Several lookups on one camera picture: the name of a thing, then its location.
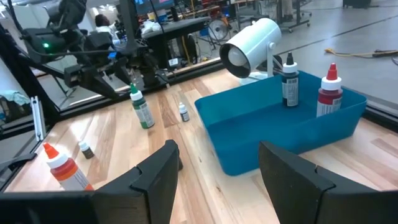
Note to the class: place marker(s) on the person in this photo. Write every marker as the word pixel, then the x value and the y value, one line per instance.
pixel 104 23

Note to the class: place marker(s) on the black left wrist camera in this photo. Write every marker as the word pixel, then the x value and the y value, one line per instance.
pixel 98 40

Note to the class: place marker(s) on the red food colouring bottle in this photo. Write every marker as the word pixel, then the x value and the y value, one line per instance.
pixel 329 99

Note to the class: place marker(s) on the green food colouring bottle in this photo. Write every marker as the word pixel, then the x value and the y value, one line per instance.
pixel 143 113

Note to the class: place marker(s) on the round white fan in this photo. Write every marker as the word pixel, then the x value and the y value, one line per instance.
pixel 217 29

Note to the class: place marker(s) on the orange food colouring bottle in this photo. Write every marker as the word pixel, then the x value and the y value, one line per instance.
pixel 66 172

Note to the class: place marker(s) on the silver aluminium extrusion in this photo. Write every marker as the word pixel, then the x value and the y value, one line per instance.
pixel 38 121

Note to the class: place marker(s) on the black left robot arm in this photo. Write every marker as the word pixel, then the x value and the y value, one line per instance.
pixel 46 40

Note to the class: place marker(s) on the white spot lamp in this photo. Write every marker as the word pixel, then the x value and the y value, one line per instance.
pixel 258 37

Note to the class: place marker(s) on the white cloth bundle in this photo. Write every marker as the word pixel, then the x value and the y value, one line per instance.
pixel 151 27

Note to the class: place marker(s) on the blue plastic bin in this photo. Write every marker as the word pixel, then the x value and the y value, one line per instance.
pixel 248 124

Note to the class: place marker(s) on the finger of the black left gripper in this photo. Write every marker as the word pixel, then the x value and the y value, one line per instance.
pixel 90 81
pixel 126 70

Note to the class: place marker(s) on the black food colouring bottle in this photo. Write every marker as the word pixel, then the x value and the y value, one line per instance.
pixel 290 90

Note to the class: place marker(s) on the black rolling stand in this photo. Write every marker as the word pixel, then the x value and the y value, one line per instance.
pixel 293 23

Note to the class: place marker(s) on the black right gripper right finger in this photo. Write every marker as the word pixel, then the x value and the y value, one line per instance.
pixel 295 193

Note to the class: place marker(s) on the teal cloth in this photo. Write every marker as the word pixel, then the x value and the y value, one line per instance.
pixel 14 96

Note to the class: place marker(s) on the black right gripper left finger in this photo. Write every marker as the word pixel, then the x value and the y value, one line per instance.
pixel 149 193

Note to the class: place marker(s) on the computer monitor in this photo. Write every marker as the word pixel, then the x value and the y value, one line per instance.
pixel 155 6

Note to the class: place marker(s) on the small white-capped dropper bottle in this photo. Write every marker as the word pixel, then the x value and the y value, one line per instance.
pixel 184 115
pixel 87 153

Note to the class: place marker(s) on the black background desk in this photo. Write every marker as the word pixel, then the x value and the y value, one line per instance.
pixel 177 28

